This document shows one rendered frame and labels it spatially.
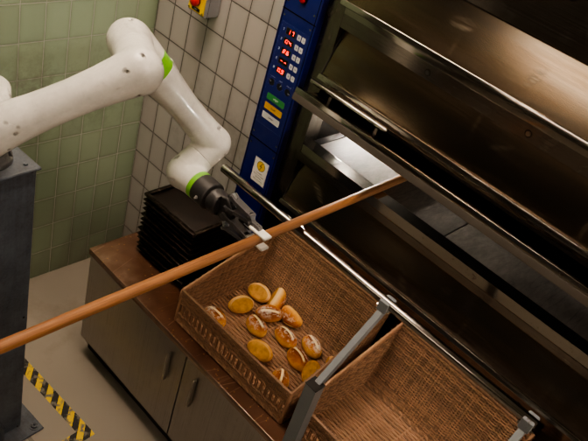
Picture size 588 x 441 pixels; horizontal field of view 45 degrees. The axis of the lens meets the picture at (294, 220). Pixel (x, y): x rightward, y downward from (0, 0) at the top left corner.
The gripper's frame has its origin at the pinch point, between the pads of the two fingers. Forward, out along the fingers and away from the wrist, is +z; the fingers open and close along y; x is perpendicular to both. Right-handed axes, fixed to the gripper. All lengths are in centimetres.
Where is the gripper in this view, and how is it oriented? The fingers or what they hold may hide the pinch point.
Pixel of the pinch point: (258, 237)
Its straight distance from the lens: 204.1
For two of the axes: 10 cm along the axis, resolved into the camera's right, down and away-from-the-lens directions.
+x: -6.8, 2.7, -6.8
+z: 6.9, 5.7, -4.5
